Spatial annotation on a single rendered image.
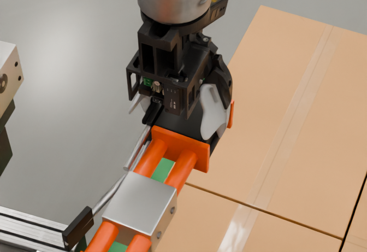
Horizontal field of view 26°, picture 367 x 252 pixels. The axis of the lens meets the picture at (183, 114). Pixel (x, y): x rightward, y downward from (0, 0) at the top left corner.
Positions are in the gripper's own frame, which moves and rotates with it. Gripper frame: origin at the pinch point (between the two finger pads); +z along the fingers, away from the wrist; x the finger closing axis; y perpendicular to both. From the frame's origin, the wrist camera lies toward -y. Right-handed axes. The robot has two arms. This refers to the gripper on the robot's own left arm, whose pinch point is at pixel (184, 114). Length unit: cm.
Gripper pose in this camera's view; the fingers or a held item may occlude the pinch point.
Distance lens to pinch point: 96.9
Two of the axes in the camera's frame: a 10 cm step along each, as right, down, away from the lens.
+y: -4.1, 7.0, -5.8
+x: 9.1, 3.1, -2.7
